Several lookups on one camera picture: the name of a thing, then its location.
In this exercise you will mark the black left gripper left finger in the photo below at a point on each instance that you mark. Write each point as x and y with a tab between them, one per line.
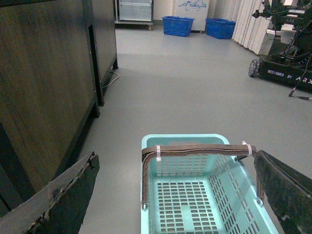
58	208

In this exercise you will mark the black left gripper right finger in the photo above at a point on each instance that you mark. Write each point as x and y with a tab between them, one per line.
288	191

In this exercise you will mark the brown basket handle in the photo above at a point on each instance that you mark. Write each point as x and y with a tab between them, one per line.
149	153

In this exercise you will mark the light teal plastic basket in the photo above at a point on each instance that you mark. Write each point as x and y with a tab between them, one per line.
206	194

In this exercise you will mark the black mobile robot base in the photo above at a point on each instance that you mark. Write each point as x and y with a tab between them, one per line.
291	66

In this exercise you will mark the white zip tie left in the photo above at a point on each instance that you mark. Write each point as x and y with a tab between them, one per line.
158	153

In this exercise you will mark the dark wooden display cabinet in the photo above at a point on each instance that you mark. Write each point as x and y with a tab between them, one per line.
55	56

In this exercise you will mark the blue plastic crate right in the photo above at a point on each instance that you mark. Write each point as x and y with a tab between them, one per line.
220	28

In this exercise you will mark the blue plastic crate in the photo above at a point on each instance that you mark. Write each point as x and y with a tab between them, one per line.
177	26
220	28

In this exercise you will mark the blue plastic crate left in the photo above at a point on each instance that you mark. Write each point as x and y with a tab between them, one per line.
177	26

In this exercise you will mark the glass display fridge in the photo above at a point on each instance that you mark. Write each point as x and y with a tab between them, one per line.
134	12

